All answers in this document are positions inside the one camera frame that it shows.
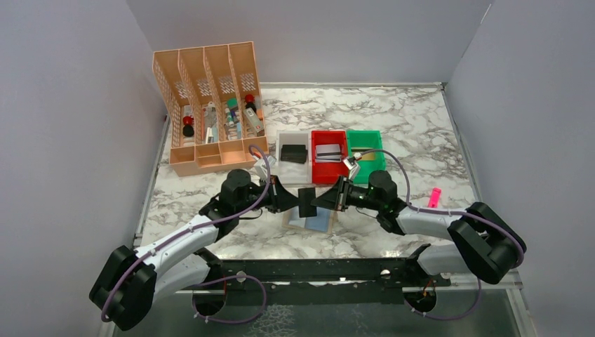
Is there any white credit card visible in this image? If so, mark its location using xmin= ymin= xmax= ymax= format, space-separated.
xmin=315 ymin=144 xmax=343 ymax=163

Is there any dark grey card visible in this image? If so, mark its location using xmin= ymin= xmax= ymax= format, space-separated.
xmin=280 ymin=144 xmax=308 ymax=157

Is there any pink marker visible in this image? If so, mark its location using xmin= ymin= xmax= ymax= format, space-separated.
xmin=427 ymin=187 xmax=442 ymax=209

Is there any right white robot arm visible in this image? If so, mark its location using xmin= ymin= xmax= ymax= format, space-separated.
xmin=312 ymin=171 xmax=527 ymax=284

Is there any white plastic bin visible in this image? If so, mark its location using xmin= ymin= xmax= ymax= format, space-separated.
xmin=275 ymin=131 xmax=312 ymax=185

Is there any gold striped card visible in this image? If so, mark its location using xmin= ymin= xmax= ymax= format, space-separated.
xmin=353 ymin=148 xmax=375 ymax=161

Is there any black mounting rail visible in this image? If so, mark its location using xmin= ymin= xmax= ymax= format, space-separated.
xmin=186 ymin=258 xmax=450 ymax=306

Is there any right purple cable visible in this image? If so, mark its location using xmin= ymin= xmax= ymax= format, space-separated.
xmin=351 ymin=148 xmax=526 ymax=268

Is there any red black stamp right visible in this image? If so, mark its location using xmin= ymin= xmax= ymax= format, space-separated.
xmin=244 ymin=94 xmax=257 ymax=112

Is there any green plastic bin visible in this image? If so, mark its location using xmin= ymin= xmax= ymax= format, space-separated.
xmin=346 ymin=130 xmax=386 ymax=173

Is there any green white glue stick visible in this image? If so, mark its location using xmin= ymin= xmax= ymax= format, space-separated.
xmin=225 ymin=107 xmax=234 ymax=127

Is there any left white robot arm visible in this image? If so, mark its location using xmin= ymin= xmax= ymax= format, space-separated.
xmin=89 ymin=169 xmax=300 ymax=331

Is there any light blue stapler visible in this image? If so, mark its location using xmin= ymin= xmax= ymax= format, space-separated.
xmin=205 ymin=126 xmax=219 ymax=144

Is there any red black stamp left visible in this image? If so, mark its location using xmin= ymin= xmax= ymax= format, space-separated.
xmin=182 ymin=116 xmax=194 ymax=138

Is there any green eraser block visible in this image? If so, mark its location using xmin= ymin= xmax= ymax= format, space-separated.
xmin=227 ymin=98 xmax=238 ymax=110

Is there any peach plastic desk organizer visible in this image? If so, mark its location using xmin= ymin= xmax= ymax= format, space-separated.
xmin=152 ymin=41 xmax=268 ymax=177

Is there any black chip card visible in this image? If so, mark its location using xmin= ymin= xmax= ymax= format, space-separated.
xmin=280 ymin=153 xmax=307 ymax=164

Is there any grey staples box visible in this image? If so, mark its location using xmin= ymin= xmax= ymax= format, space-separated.
xmin=243 ymin=107 xmax=265 ymax=136

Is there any red plastic bin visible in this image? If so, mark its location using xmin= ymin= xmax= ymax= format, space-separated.
xmin=311 ymin=131 xmax=349 ymax=185

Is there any grey black striped card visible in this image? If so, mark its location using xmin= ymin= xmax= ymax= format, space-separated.
xmin=298 ymin=187 xmax=317 ymax=218

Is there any red black stamp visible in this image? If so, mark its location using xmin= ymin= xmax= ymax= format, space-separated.
xmin=182 ymin=116 xmax=194 ymax=138
xmin=244 ymin=94 xmax=257 ymax=112

